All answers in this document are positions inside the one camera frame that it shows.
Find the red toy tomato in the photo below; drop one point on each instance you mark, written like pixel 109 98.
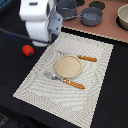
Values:
pixel 28 50

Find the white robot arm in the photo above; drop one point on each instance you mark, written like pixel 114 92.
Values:
pixel 43 23

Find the grey frying pan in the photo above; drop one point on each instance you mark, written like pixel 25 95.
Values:
pixel 90 16

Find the round beige plate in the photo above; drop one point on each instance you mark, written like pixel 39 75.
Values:
pixel 68 66

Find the woven beige placemat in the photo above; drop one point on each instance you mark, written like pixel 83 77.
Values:
pixel 74 105

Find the grey cooking pot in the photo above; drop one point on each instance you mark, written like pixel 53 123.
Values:
pixel 67 8

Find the pink stove board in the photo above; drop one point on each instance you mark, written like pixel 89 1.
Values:
pixel 108 28

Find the beige bowl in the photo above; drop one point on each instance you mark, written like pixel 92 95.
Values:
pixel 123 16

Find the knife with wooden handle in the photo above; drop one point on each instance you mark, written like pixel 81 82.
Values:
pixel 78 56

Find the fork with wooden handle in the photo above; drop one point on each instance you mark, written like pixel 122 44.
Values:
pixel 69 82

